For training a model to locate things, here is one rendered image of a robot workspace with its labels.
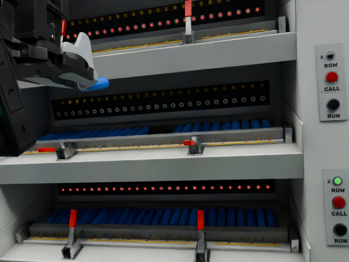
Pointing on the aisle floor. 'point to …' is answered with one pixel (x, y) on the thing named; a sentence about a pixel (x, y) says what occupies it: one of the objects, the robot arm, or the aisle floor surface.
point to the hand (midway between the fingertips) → (82, 84)
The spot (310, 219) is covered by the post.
